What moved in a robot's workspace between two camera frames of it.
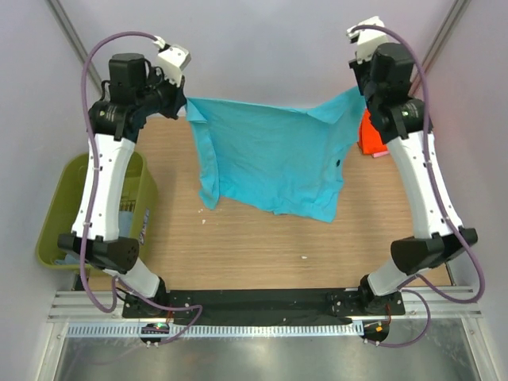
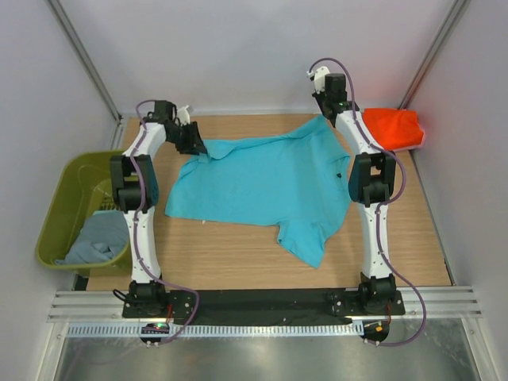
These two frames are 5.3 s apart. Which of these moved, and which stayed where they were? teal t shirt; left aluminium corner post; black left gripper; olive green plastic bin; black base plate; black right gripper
Moved: black right gripper; teal t shirt; black left gripper
Stayed: left aluminium corner post; black base plate; olive green plastic bin
